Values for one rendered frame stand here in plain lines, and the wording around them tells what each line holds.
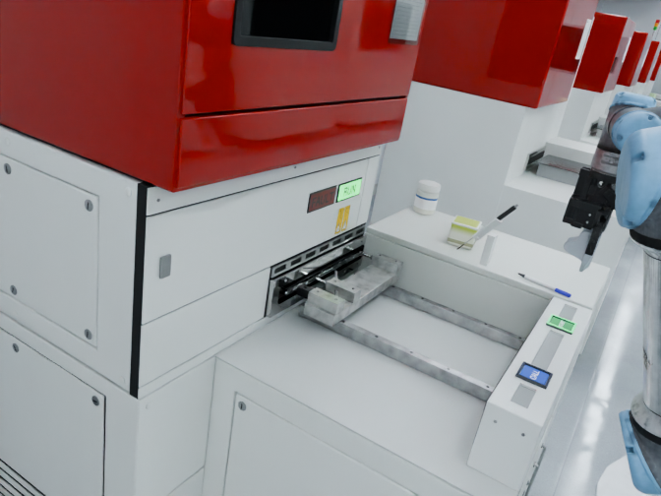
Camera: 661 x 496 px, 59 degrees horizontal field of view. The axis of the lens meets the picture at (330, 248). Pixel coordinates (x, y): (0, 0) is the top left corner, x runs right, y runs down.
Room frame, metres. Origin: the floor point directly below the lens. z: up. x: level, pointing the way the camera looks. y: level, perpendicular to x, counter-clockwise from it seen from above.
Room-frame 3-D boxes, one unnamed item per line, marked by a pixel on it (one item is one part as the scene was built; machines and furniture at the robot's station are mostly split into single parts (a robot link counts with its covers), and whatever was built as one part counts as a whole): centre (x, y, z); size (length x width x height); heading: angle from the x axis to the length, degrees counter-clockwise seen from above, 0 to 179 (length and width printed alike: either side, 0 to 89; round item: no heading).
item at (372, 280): (1.34, -0.08, 0.87); 0.36 x 0.08 x 0.03; 152
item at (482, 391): (1.13, -0.18, 0.84); 0.50 x 0.02 x 0.03; 62
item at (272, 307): (1.35, 0.01, 0.89); 0.44 x 0.02 x 0.10; 152
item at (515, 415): (1.04, -0.47, 0.89); 0.55 x 0.09 x 0.14; 152
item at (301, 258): (1.35, 0.02, 0.96); 0.44 x 0.01 x 0.02; 152
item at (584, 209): (1.16, -0.51, 1.25); 0.09 x 0.08 x 0.12; 62
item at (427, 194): (1.79, -0.27, 1.01); 0.07 x 0.07 x 0.10
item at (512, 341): (1.37, -0.30, 0.84); 0.50 x 0.02 x 0.03; 62
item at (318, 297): (1.20, -0.01, 0.89); 0.08 x 0.03 x 0.03; 62
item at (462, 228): (1.55, -0.36, 1.00); 0.07 x 0.07 x 0.07; 71
